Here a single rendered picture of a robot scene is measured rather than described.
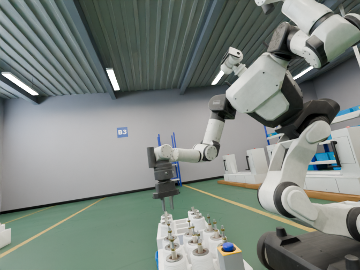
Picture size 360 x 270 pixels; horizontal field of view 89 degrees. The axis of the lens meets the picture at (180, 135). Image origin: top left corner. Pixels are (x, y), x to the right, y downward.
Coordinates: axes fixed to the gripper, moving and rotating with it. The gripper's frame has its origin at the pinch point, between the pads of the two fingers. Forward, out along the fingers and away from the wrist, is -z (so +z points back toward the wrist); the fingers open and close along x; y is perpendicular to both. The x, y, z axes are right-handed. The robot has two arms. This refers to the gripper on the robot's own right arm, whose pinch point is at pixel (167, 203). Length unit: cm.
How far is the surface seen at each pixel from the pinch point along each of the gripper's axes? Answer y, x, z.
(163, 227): -51, -10, -25
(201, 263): 7.1, -9.2, -25.2
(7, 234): -234, 143, -35
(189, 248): -6.3, -10.2, -24.2
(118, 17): -267, -25, 352
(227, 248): 23.1, -13.0, -15.5
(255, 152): -217, -275, 23
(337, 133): -39, -226, 28
